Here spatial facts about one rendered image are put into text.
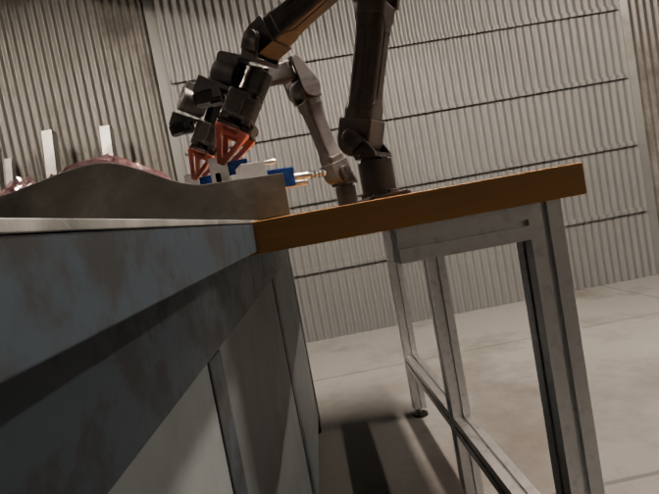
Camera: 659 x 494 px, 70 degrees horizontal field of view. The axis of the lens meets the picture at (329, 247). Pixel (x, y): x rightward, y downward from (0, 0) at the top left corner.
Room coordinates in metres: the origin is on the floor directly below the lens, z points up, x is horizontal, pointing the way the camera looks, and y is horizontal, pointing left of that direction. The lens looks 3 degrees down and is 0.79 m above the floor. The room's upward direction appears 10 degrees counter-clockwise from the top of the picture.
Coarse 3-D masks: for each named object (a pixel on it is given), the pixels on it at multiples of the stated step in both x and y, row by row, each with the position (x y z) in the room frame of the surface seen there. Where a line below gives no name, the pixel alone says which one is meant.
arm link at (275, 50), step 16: (288, 0) 0.90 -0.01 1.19; (304, 0) 0.88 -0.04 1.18; (320, 0) 0.87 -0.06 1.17; (336, 0) 0.89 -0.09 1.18; (400, 0) 0.87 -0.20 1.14; (272, 16) 0.91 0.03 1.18; (288, 16) 0.90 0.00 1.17; (304, 16) 0.89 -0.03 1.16; (320, 16) 0.92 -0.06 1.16; (272, 32) 0.91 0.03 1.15; (288, 32) 0.91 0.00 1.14; (272, 48) 0.93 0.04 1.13; (288, 48) 0.96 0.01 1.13
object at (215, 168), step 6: (210, 162) 0.94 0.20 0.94; (216, 162) 0.94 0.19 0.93; (228, 162) 0.95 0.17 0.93; (234, 162) 0.95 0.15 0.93; (240, 162) 0.95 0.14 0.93; (246, 162) 0.95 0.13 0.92; (270, 162) 0.96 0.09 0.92; (276, 162) 0.97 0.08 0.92; (210, 168) 0.94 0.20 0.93; (216, 168) 0.94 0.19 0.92; (222, 168) 0.94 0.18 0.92; (228, 168) 0.95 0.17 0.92; (234, 168) 0.95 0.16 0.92; (222, 174) 0.94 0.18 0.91; (228, 174) 0.94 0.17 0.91; (216, 180) 0.94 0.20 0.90; (222, 180) 0.94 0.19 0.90
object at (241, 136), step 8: (216, 120) 0.93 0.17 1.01; (224, 120) 0.95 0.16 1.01; (232, 120) 0.95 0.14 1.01; (216, 128) 0.93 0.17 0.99; (224, 128) 0.93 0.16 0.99; (232, 128) 0.92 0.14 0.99; (216, 136) 0.93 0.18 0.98; (232, 136) 0.94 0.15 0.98; (240, 136) 0.92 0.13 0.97; (248, 136) 0.94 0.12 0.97; (240, 144) 0.93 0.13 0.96; (232, 152) 0.94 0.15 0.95; (224, 160) 0.94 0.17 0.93
